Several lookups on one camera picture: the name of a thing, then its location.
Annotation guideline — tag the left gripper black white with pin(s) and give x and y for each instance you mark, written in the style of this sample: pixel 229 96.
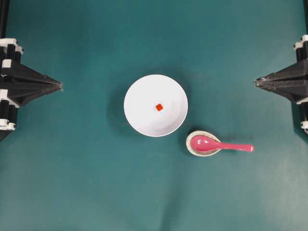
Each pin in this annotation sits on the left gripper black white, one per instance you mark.
pixel 13 96

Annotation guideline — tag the pink ceramic spoon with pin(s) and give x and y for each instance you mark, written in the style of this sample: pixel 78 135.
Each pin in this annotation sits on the pink ceramic spoon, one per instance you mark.
pixel 204 144

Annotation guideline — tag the small red block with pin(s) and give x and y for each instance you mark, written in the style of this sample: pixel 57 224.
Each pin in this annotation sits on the small red block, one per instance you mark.
pixel 159 107

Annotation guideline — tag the speckled cream spoon rest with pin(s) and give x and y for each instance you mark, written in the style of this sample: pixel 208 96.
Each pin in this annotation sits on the speckled cream spoon rest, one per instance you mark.
pixel 199 153

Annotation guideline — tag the white round bowl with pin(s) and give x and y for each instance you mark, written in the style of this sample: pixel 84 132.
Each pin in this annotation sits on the white round bowl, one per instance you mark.
pixel 142 97

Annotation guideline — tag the black left frame rail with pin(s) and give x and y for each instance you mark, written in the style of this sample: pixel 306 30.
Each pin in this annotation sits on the black left frame rail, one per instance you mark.
pixel 4 9

